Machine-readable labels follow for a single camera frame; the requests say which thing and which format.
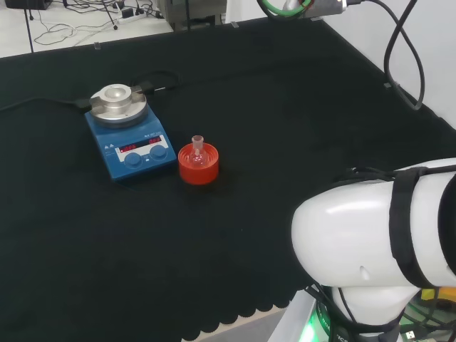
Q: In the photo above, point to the clear round-bottom flask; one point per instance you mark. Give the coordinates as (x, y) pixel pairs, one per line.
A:
(197, 156)

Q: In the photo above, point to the red ribbed flask stand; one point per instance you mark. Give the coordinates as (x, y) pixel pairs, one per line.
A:
(199, 174)

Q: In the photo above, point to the black bench cloth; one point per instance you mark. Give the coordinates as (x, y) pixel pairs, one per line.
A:
(249, 142)

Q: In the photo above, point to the blue base heater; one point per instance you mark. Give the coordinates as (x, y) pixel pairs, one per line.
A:
(117, 117)

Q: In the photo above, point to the grey cabinet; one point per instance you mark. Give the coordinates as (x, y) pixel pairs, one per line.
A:
(199, 14)

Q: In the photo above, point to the white power strip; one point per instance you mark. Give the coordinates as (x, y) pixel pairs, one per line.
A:
(132, 18)

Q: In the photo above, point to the black stand leg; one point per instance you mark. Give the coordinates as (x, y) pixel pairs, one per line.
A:
(111, 16)

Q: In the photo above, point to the black tripod leg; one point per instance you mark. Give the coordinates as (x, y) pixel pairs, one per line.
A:
(29, 28)

